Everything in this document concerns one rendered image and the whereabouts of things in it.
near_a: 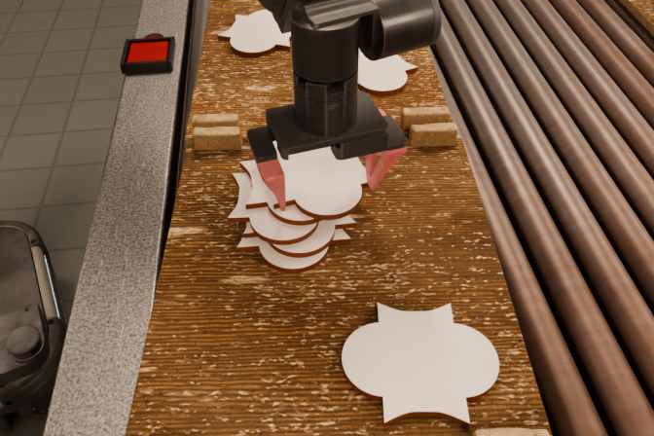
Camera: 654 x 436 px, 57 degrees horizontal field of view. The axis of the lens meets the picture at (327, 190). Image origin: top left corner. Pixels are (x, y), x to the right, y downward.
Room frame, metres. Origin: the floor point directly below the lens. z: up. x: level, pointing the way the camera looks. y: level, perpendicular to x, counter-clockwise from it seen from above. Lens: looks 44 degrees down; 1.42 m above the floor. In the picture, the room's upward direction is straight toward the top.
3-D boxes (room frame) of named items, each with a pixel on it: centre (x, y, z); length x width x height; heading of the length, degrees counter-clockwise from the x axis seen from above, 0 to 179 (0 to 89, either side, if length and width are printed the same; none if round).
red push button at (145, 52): (0.83, 0.28, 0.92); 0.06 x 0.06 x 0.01; 7
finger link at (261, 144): (0.44, 0.03, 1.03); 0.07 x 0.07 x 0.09; 18
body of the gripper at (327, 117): (0.45, 0.00, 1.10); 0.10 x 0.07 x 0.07; 108
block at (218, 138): (0.59, 0.14, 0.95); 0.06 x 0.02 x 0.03; 92
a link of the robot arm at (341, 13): (0.46, 0.00, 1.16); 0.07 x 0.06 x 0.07; 117
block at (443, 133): (0.60, -0.13, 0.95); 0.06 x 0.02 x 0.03; 92
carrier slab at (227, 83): (0.82, 0.02, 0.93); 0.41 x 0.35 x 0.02; 3
